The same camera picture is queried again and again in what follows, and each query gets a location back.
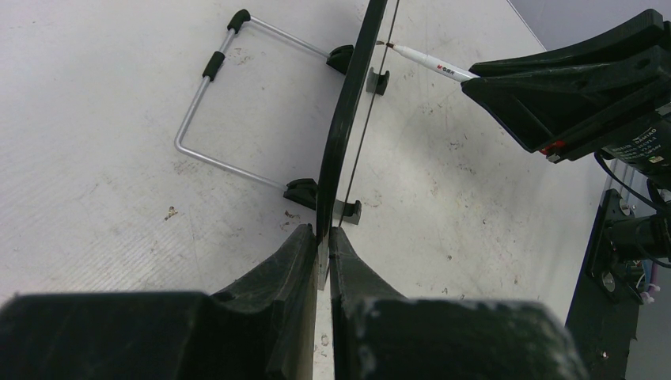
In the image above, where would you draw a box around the white marker pen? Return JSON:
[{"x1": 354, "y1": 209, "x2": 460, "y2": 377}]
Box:
[{"x1": 376, "y1": 41, "x2": 478, "y2": 82}]

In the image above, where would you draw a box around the black framed whiteboard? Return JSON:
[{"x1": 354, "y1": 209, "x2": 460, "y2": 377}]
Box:
[{"x1": 284, "y1": 1, "x2": 398, "y2": 291}]

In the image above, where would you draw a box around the aluminium frame rail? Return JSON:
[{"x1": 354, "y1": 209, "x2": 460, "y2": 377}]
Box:
[{"x1": 605, "y1": 159, "x2": 655, "y2": 217}]

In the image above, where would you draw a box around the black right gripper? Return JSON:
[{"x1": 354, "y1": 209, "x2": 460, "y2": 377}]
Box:
[{"x1": 462, "y1": 46, "x2": 670, "y2": 379}]

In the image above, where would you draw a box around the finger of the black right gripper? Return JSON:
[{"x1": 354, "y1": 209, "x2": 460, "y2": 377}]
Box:
[{"x1": 469, "y1": 9, "x2": 666, "y2": 77}]

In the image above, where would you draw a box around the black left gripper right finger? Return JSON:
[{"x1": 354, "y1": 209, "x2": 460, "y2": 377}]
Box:
[{"x1": 329, "y1": 227, "x2": 589, "y2": 379}]

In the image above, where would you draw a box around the wire whiteboard stand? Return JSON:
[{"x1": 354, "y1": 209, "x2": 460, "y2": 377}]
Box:
[{"x1": 174, "y1": 10, "x2": 341, "y2": 190}]

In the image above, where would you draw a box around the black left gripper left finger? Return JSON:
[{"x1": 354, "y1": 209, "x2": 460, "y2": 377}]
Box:
[{"x1": 1, "y1": 224, "x2": 317, "y2": 379}]

